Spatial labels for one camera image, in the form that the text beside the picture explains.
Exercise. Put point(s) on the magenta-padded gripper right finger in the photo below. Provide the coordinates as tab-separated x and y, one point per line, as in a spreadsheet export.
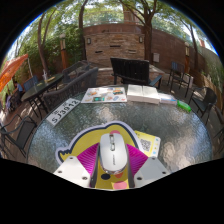
151	170

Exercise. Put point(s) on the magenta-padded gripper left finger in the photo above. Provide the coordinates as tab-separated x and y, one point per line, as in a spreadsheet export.
71	170

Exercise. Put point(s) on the white computer mouse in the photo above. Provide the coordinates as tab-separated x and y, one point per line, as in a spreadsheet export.
113	153

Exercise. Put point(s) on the yellow duck-shaped mouse pad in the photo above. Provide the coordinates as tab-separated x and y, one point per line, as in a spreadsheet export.
83	140

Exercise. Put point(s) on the yellow printed card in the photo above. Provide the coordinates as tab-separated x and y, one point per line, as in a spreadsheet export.
148	143

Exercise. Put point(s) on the black metal mesh chair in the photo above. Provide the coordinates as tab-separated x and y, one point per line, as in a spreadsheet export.
21	131

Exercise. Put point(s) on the green tube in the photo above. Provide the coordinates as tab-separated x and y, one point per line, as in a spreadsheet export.
184	106

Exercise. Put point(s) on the small flat white box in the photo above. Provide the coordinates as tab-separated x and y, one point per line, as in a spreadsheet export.
167	99

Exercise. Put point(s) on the large white box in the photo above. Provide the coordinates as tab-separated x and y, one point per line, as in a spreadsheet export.
143	94

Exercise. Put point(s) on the colourful printed sheet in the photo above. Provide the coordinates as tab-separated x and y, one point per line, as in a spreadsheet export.
104	94

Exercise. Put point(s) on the dark wicker armchair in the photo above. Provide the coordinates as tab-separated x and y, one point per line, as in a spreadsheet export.
73	86
75	68

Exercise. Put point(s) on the dark round garden table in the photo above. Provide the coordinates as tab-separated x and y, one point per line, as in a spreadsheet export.
41	86

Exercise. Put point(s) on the blue garden chair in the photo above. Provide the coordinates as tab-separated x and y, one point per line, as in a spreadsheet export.
30	82

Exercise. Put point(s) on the person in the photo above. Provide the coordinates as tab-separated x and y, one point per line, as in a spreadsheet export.
18	88

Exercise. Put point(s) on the clear bottle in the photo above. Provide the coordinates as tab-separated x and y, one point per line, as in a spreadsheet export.
45	76

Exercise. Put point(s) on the dark slatted garden chair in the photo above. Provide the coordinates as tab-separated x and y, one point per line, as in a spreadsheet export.
178	71

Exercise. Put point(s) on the orange canopy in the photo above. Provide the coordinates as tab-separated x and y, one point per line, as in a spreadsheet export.
11	70

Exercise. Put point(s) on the white wall box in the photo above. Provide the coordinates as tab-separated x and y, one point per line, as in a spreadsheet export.
156	57

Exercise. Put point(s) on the wooden lamp post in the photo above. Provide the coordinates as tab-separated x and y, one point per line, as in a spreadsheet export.
187	51
63	50

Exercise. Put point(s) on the wall lantern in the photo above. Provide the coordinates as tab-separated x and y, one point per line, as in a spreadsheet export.
88	40
141	39

